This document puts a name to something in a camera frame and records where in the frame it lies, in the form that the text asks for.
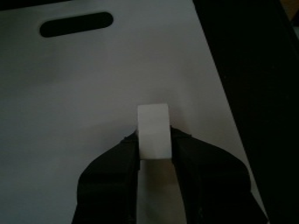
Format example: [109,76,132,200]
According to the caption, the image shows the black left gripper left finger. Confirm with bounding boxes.
[69,129,141,224]

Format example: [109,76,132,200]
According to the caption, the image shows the white cutting board with handle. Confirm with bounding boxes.
[0,0,269,224]

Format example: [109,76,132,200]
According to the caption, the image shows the white rectangular block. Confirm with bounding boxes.
[134,102,173,161]

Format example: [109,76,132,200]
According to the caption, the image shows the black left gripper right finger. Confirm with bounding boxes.
[169,125,271,224]

